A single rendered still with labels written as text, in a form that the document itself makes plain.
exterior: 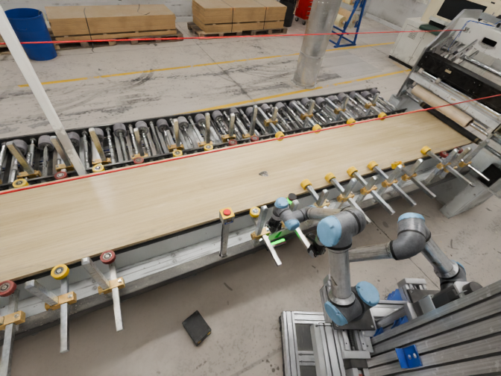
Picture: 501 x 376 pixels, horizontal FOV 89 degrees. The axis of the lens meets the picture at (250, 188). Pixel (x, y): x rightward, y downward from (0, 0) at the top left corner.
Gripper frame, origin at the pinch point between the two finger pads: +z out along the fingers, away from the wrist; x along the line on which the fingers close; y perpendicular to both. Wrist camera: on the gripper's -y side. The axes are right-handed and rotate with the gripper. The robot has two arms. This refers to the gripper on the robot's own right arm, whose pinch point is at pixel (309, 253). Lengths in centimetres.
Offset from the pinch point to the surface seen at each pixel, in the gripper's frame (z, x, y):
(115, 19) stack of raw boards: 25, -71, -602
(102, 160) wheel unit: -6, -122, -134
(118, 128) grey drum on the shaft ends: -6, -105, -176
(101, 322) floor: 82, -155, -39
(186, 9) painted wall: 43, 114, -750
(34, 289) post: -26, -153, -25
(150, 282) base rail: 12, -106, -26
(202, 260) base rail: 12, -71, -28
